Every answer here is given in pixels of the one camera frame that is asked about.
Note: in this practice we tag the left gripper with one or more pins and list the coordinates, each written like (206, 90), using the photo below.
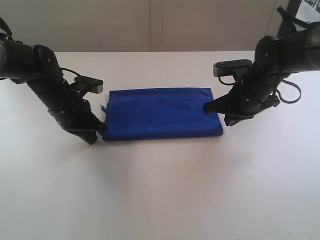
(68, 109)

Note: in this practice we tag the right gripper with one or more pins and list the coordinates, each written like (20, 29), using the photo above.
(256, 93)

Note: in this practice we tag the blue towel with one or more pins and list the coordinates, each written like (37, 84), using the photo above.
(160, 113)

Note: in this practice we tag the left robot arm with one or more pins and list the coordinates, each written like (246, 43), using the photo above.
(37, 66)

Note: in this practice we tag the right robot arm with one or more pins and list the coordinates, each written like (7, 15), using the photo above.
(289, 54)

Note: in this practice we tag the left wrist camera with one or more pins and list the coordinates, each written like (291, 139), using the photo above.
(85, 84)

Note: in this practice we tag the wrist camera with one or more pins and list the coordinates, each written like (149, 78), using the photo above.
(231, 67)
(85, 84)

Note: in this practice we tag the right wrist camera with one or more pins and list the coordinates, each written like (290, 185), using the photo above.
(231, 67)

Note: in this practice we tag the black window frame post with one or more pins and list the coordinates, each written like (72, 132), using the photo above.
(291, 7)

